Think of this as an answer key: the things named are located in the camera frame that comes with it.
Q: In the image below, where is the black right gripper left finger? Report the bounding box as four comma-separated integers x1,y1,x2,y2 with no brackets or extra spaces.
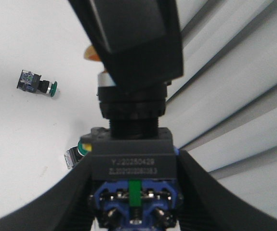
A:
0,157,94,231

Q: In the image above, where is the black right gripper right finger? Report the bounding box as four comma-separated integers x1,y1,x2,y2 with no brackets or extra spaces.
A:
177,150,277,231

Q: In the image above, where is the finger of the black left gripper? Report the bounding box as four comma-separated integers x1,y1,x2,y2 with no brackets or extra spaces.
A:
70,0,184,91

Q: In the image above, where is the yellow push button switch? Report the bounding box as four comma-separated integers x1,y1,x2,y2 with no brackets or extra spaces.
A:
82,45,185,229

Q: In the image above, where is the green push button upright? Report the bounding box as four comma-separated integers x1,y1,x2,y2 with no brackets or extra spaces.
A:
64,141,92,169

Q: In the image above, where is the grey pleated curtain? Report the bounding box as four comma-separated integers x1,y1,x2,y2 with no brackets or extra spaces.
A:
161,0,277,217

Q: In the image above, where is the green push button lying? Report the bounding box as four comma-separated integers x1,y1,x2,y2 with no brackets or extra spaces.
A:
16,70,57,97

